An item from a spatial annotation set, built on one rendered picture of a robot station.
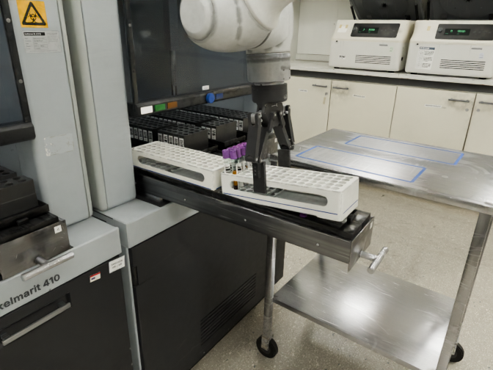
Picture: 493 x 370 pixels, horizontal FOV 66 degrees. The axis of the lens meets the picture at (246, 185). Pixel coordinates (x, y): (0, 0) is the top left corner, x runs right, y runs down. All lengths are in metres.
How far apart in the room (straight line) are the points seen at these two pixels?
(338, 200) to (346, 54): 2.52
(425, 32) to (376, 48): 0.33
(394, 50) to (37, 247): 2.70
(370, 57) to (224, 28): 2.59
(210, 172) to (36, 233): 0.38
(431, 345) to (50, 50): 1.30
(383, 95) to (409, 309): 1.96
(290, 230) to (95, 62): 0.57
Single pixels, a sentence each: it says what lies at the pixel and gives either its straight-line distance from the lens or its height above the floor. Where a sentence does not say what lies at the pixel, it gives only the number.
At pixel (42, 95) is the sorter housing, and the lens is 0.89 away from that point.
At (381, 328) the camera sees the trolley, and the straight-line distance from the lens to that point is 1.40.
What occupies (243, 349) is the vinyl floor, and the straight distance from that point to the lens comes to 1.65.
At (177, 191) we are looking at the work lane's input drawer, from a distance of 0.98.
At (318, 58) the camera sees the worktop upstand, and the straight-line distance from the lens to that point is 3.97.
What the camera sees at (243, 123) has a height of 0.86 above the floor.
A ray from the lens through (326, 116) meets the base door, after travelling 3.30.
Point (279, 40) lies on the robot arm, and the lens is 0.77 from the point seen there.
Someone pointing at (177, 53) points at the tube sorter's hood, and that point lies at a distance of 1.10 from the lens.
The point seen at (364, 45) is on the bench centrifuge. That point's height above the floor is 1.09.
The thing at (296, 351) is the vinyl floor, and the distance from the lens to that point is 1.66.
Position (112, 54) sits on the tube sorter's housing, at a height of 1.11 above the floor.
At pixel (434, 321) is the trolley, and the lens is 1.50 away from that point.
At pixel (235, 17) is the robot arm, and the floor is 1.19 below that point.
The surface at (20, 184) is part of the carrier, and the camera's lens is 0.89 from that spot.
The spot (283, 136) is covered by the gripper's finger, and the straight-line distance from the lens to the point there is 0.87.
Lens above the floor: 1.17
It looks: 22 degrees down
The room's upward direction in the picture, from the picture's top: 1 degrees clockwise
